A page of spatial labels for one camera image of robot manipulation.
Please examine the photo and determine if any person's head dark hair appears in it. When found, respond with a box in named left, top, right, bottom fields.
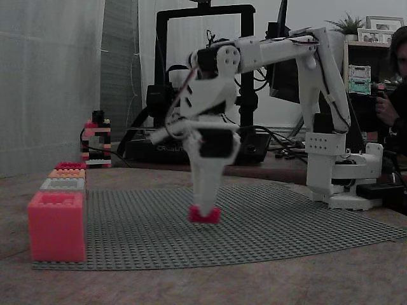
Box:
left=388, top=25, right=407, bottom=78

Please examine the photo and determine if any black and pink brick tower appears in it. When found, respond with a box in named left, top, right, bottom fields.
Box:
left=80, top=118, right=113, bottom=169

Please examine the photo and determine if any orange brick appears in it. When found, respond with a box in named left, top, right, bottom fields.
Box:
left=48, top=168, right=87, bottom=179

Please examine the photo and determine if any small green potted plant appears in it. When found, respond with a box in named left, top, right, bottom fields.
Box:
left=324, top=11, right=366, bottom=41

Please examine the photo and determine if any grey studded baseplate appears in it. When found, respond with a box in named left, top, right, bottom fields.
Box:
left=31, top=182, right=407, bottom=271

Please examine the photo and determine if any wooden shelf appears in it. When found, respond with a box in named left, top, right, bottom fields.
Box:
left=343, top=39, right=407, bottom=93

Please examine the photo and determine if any large pink brick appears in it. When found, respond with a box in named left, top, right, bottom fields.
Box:
left=27, top=192, right=86, bottom=263

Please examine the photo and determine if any white picture frame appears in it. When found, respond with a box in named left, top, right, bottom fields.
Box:
left=357, top=27, right=395, bottom=44
left=365, top=15, right=404, bottom=32

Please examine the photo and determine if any black computer monitor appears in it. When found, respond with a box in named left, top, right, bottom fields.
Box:
left=266, top=0, right=303, bottom=105

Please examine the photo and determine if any small red brick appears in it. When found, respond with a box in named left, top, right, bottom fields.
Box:
left=187, top=205, right=222, bottom=225

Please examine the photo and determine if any green plastic storage crate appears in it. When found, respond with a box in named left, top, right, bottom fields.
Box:
left=348, top=79, right=372, bottom=95

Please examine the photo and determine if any black cable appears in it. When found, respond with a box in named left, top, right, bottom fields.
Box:
left=254, top=125, right=308, bottom=151

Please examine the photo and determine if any white curtain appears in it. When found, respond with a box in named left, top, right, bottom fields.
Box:
left=0, top=0, right=107, bottom=179

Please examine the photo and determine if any black handheld device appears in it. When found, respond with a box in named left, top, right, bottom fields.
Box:
left=348, top=93, right=382, bottom=133

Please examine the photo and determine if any person's right hand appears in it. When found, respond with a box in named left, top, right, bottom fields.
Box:
left=375, top=96, right=399, bottom=126

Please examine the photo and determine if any grey plastic storage crate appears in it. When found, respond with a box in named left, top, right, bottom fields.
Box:
left=348, top=64, right=372, bottom=80

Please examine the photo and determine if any grey brick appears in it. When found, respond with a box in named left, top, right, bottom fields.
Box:
left=39, top=177, right=86, bottom=194

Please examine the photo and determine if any black 3D printer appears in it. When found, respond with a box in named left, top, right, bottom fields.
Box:
left=125, top=3, right=271, bottom=165

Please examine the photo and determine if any person's dark-sleeved forearm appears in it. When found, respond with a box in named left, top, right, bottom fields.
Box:
left=389, top=116, right=407, bottom=149

